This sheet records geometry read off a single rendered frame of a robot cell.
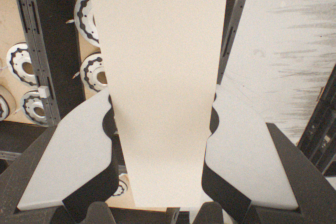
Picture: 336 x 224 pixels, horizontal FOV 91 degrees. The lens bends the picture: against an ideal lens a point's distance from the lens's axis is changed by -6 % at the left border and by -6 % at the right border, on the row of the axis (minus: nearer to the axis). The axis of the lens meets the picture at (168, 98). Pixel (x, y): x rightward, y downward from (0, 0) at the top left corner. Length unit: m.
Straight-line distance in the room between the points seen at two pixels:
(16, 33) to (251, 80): 0.61
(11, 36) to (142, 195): 0.42
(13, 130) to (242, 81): 0.66
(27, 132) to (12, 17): 0.28
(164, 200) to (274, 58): 0.51
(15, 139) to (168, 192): 0.46
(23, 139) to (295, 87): 0.80
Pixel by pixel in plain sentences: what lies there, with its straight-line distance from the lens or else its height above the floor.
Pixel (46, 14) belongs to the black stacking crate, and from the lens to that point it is 0.34.
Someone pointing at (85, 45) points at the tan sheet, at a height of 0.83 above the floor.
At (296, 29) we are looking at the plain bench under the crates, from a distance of 0.61.
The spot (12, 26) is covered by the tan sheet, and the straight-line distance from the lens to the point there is 0.49.
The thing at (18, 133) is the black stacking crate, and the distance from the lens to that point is 0.59.
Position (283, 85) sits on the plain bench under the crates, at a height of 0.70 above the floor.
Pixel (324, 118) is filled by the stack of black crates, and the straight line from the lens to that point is 1.31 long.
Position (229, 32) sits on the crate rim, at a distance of 0.30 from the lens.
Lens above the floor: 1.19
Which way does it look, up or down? 59 degrees down
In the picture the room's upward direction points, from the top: 179 degrees counter-clockwise
